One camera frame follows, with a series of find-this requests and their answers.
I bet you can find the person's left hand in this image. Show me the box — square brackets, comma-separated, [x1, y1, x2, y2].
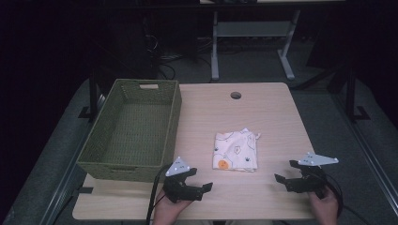
[152, 188, 192, 225]

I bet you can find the green woven basket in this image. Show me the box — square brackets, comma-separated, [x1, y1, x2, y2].
[76, 78, 183, 184]

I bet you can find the black metal stand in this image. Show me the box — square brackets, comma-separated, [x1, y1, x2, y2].
[78, 67, 102, 120]
[344, 60, 371, 122]

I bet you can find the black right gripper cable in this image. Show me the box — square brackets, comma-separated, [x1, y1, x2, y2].
[313, 172, 374, 225]

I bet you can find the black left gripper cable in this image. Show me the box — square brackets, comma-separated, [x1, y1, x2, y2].
[145, 163, 173, 225]

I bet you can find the person's right hand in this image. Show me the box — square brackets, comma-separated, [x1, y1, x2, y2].
[307, 186, 340, 225]

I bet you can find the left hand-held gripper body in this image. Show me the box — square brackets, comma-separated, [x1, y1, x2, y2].
[162, 156, 205, 204]

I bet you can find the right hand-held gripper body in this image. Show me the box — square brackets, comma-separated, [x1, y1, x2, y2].
[284, 152, 340, 200]

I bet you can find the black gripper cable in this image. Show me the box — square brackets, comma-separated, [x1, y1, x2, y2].
[313, 172, 374, 225]
[145, 163, 173, 225]

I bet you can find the tangle of floor cables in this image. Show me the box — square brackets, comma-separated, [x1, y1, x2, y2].
[142, 32, 214, 81]

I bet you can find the white patterned cloth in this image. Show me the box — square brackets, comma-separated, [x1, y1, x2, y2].
[212, 127, 262, 173]

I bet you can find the white metal desk frame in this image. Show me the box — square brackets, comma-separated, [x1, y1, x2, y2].
[210, 8, 302, 82]

